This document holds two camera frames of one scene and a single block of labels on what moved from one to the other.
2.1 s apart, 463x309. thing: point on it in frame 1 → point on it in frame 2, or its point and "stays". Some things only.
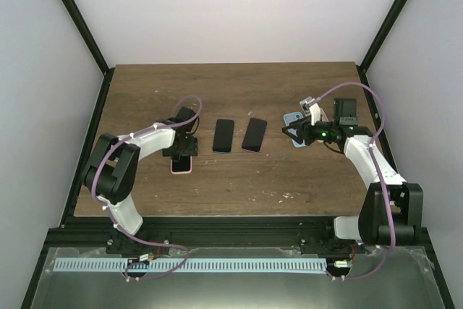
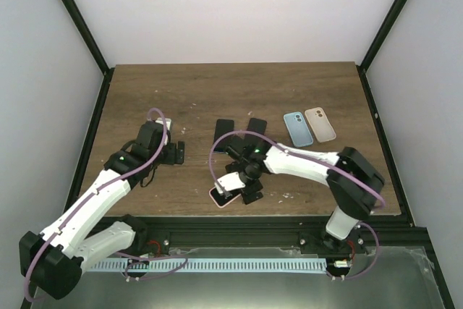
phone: (223, 140) stays
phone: (183, 166) → (220, 199)
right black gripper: (299, 124) → (248, 198)
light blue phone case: (290, 117) stays
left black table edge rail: (72, 203) stays
